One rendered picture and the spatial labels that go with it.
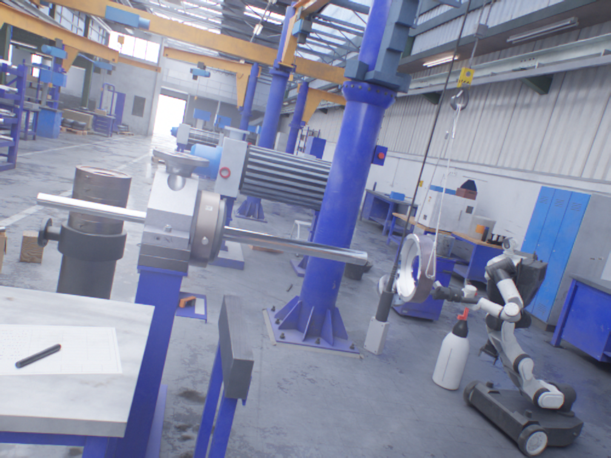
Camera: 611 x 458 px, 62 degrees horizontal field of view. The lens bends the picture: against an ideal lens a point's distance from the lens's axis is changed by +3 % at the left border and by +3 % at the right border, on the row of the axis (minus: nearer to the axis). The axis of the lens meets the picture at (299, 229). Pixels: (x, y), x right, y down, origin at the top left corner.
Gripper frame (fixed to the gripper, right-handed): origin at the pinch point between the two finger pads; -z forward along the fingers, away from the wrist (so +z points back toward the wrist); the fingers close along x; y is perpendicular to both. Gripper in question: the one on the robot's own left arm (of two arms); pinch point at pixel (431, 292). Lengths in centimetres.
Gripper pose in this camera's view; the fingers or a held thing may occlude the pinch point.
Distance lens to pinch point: 310.0
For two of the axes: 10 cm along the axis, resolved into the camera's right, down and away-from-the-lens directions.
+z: 9.8, 1.2, 1.3
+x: -1.7, 4.9, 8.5
